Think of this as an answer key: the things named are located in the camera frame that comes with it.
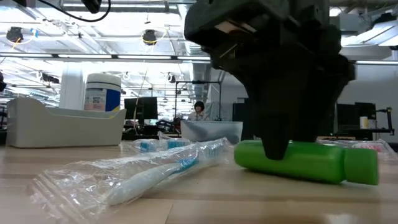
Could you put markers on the person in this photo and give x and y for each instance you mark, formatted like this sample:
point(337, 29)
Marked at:
point(199, 107)

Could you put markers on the grey plastic bin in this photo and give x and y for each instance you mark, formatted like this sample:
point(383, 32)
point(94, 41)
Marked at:
point(62, 130)

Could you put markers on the white wipes canister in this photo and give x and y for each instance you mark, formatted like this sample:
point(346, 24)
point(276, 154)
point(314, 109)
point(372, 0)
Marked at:
point(102, 93)

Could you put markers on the black computer monitor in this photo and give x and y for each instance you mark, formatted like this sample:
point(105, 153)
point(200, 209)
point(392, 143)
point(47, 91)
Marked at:
point(146, 108)

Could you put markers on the clear plastic bin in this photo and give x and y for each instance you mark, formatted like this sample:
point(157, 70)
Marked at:
point(211, 132)

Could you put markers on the blue toothbrush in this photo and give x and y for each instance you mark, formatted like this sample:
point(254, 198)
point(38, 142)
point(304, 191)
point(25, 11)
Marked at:
point(144, 147)
point(178, 143)
point(140, 183)

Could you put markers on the black ceiling device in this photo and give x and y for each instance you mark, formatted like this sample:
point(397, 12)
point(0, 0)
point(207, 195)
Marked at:
point(150, 36)
point(14, 34)

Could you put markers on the black rig frame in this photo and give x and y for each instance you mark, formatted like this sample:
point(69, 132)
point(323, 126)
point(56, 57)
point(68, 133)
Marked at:
point(199, 82)

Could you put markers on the white roll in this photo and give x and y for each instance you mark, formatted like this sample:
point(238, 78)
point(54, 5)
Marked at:
point(364, 123)

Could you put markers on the silver ceiling duct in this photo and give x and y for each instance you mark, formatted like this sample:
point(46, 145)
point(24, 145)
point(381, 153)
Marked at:
point(199, 81)

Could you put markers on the green travel bottle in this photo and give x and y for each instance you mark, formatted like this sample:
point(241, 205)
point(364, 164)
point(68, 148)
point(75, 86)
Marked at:
point(311, 165)

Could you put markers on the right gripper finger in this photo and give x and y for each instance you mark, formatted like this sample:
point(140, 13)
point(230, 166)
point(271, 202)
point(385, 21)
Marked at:
point(314, 118)
point(273, 130)

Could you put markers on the red toothbrush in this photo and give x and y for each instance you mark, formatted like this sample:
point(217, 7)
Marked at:
point(370, 147)

